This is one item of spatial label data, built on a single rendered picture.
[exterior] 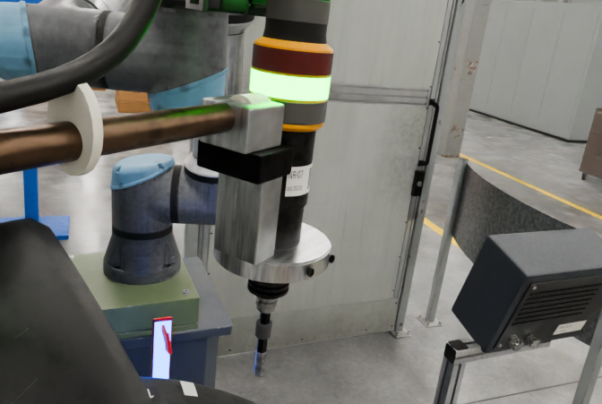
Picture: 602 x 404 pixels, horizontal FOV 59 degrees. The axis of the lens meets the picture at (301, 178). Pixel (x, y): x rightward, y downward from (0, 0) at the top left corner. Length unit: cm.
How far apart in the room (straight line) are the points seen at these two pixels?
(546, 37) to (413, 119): 822
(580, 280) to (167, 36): 81
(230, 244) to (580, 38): 998
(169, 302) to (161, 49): 60
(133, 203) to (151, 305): 19
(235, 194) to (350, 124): 214
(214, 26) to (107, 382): 32
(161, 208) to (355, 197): 161
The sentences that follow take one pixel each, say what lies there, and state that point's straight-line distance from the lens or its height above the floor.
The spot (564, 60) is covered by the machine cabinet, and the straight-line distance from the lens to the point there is 1034.
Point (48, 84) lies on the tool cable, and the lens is 19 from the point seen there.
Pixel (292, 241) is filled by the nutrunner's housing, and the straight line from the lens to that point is 31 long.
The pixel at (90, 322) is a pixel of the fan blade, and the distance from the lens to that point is 38.
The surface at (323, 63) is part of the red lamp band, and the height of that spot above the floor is 157.
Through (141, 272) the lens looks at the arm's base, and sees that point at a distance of 108.
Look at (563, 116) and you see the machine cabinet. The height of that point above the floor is 40.
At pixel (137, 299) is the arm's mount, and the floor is 106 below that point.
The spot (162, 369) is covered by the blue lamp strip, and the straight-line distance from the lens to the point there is 79.
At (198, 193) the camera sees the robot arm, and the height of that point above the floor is 125.
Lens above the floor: 159
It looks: 17 degrees down
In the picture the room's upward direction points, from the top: 7 degrees clockwise
